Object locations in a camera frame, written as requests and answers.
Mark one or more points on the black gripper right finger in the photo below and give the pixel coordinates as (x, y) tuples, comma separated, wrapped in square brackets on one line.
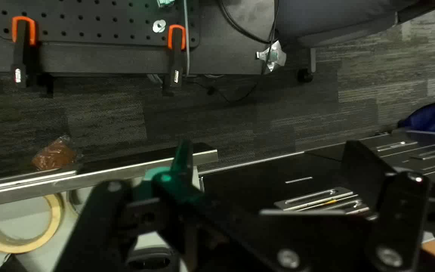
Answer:
[(398, 201)]

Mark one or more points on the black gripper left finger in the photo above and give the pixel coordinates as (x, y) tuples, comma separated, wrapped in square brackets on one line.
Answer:
[(118, 213)]

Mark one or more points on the brown crumpled object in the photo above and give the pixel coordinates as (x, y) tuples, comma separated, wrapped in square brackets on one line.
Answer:
[(58, 154)]

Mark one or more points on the orange black clamp right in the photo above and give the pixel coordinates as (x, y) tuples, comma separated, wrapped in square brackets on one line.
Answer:
[(176, 44)]

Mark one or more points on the orange black clamp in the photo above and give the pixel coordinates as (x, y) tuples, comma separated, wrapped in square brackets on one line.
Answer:
[(176, 44), (25, 39)]

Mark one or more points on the crumpled silver foil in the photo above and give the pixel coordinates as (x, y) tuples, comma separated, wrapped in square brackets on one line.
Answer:
[(273, 56)]

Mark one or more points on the roll of masking tape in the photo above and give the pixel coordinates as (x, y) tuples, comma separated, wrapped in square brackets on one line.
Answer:
[(28, 225)]

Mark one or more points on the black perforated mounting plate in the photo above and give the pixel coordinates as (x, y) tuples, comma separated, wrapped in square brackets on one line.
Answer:
[(103, 21)]

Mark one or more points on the orange black clamp left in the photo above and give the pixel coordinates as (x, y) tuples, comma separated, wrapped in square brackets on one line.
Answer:
[(25, 39)]

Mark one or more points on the aluminium rail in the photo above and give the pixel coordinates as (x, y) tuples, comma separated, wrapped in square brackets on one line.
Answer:
[(88, 173)]

